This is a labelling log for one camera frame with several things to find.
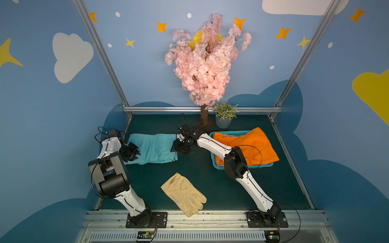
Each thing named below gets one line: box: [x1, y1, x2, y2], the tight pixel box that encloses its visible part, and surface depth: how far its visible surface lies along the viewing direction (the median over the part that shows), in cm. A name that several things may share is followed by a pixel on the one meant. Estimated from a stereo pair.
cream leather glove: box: [160, 172, 208, 218], surface depth 84 cm
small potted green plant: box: [214, 99, 240, 130], surface depth 105 cm
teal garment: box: [123, 133, 179, 166], surface depth 99 cm
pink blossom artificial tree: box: [164, 13, 252, 131], surface depth 72 cm
